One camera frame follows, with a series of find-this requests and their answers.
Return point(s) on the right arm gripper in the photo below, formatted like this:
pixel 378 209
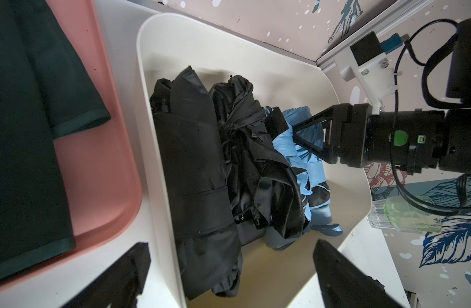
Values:
pixel 337 132

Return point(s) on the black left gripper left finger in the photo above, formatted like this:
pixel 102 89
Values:
pixel 120 284

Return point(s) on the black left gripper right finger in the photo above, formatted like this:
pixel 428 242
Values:
pixel 342 284

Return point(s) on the blue patterned umbrella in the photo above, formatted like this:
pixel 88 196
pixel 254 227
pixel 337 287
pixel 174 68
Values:
pixel 316 206

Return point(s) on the black umbrella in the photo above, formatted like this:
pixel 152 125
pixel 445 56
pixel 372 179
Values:
pixel 262 186
pixel 206 238

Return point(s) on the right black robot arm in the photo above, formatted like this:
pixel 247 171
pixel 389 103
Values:
pixel 409 141

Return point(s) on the cream storage box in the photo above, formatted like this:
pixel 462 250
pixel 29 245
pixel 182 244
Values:
pixel 166 45

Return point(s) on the pink plastic tray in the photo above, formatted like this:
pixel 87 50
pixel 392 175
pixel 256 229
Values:
pixel 98 165

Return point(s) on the dark green cloth napkin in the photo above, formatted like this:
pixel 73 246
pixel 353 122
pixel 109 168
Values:
pixel 45 94

